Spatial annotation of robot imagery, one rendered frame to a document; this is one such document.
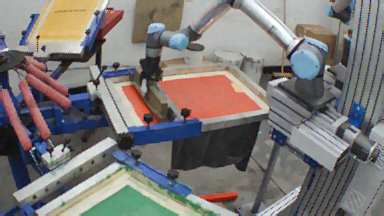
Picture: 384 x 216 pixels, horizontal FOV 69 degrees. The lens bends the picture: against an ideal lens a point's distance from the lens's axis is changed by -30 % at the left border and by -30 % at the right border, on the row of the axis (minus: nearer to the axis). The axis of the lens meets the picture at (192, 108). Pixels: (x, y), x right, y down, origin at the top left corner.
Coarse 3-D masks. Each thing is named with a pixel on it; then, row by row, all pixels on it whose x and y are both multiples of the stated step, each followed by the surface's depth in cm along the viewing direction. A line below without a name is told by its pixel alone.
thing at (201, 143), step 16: (224, 128) 183; (240, 128) 186; (256, 128) 192; (176, 144) 176; (192, 144) 179; (208, 144) 185; (224, 144) 188; (240, 144) 194; (176, 160) 182; (192, 160) 186; (208, 160) 191; (224, 160) 194; (240, 160) 202
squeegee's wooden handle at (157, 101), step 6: (138, 66) 195; (138, 72) 189; (138, 78) 189; (138, 84) 190; (150, 84) 178; (150, 90) 174; (156, 90) 173; (150, 96) 175; (156, 96) 168; (150, 102) 176; (156, 102) 169; (162, 102) 164; (156, 108) 170; (162, 108) 164; (162, 114) 166
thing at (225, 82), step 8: (168, 80) 207; (176, 80) 208; (184, 80) 209; (192, 80) 210; (200, 80) 211; (208, 80) 212; (216, 80) 213; (224, 80) 215; (128, 88) 195; (136, 88) 196; (224, 88) 206; (232, 88) 207; (128, 96) 188; (136, 96) 189
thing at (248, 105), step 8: (240, 96) 200; (248, 96) 201; (136, 104) 182; (144, 104) 183; (176, 104) 185; (248, 104) 193; (256, 104) 194; (136, 112) 175; (144, 112) 176; (208, 112) 182; (216, 112) 183; (224, 112) 184; (232, 112) 184; (240, 112) 185; (176, 120) 173
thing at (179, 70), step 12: (168, 72) 211; (180, 72) 215; (192, 72) 218; (240, 72) 218; (108, 84) 190; (252, 84) 206; (264, 96) 196; (120, 108) 170; (132, 120) 162; (204, 120) 169; (216, 120) 170; (228, 120) 171; (240, 120) 174; (252, 120) 178
